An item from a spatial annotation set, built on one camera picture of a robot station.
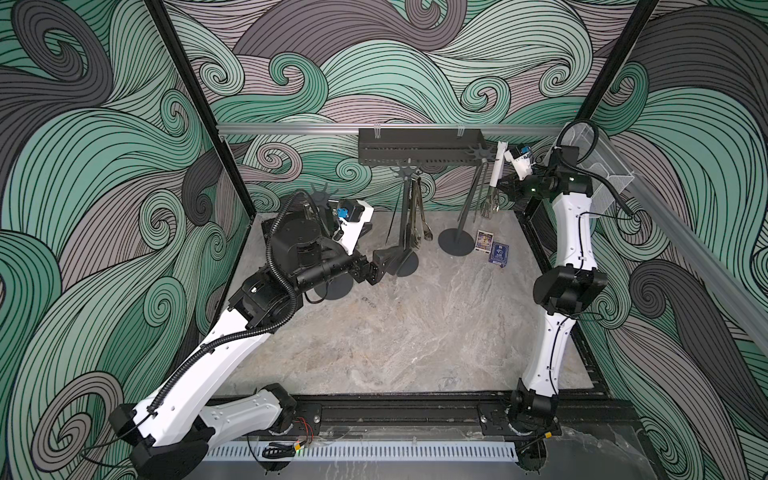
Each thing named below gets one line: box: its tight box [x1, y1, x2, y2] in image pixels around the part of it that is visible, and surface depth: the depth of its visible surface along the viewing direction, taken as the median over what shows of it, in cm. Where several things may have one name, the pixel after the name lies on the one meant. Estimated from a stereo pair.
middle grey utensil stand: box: [393, 161, 420, 278], surface depth 103 cm
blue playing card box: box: [488, 241, 510, 268], surface depth 109 cm
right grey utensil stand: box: [438, 143, 496, 257], surface depth 110 cm
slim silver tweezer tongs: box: [483, 142, 508, 220], surface depth 84 cm
